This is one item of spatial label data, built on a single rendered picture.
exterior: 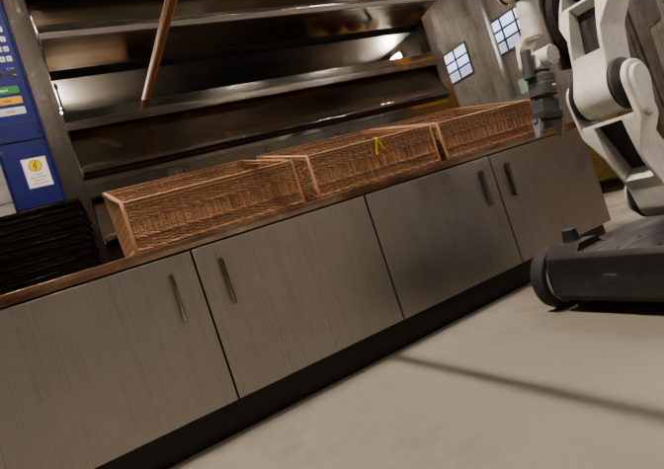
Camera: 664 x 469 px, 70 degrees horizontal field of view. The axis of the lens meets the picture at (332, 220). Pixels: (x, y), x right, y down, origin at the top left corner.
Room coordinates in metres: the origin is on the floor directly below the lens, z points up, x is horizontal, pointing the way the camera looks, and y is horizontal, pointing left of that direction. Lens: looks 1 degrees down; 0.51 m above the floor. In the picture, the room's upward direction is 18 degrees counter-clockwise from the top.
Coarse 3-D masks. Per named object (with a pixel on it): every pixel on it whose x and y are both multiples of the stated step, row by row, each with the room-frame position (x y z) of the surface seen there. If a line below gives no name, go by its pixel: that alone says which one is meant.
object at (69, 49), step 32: (416, 0) 2.37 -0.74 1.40; (64, 32) 1.66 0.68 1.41; (96, 32) 1.71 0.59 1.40; (128, 32) 1.76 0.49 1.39; (192, 32) 1.90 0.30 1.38; (224, 32) 1.99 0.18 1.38; (256, 32) 2.08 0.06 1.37; (288, 32) 2.18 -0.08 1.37; (320, 32) 2.29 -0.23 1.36; (352, 32) 2.41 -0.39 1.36; (64, 64) 1.79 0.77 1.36; (96, 64) 1.87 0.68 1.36
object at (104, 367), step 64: (576, 128) 2.15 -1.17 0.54; (384, 192) 1.66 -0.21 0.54; (448, 192) 1.78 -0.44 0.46; (512, 192) 1.92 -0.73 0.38; (576, 192) 2.09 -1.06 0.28; (192, 256) 1.36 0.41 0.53; (256, 256) 1.43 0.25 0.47; (320, 256) 1.52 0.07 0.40; (384, 256) 1.63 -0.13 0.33; (448, 256) 1.74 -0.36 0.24; (512, 256) 1.87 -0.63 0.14; (0, 320) 1.14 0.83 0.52; (64, 320) 1.20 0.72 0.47; (128, 320) 1.26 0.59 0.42; (192, 320) 1.33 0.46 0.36; (256, 320) 1.41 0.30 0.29; (320, 320) 1.49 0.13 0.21; (384, 320) 1.59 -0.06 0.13; (448, 320) 1.75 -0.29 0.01; (0, 384) 1.12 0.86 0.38; (64, 384) 1.18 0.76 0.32; (128, 384) 1.24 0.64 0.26; (192, 384) 1.30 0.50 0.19; (256, 384) 1.38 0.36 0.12; (320, 384) 1.51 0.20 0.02; (0, 448) 1.11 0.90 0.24; (64, 448) 1.16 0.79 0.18; (128, 448) 1.22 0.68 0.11; (192, 448) 1.32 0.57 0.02
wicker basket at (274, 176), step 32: (256, 160) 1.84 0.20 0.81; (288, 160) 1.58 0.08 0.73; (128, 192) 1.78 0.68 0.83; (160, 192) 1.82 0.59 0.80; (192, 192) 1.43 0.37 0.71; (224, 192) 1.47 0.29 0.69; (256, 192) 1.94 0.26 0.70; (288, 192) 1.57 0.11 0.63; (128, 224) 1.33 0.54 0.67; (160, 224) 1.77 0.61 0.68; (192, 224) 1.41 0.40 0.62; (224, 224) 1.45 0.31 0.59; (128, 256) 1.54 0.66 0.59
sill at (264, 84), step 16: (368, 64) 2.37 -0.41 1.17; (384, 64) 2.42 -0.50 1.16; (400, 64) 2.46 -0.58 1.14; (272, 80) 2.14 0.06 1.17; (288, 80) 2.17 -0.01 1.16; (304, 80) 2.21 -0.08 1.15; (176, 96) 1.94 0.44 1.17; (192, 96) 1.97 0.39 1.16; (208, 96) 2.00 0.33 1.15; (80, 112) 1.78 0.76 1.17; (96, 112) 1.81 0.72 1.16; (112, 112) 1.83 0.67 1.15; (128, 112) 1.86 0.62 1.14
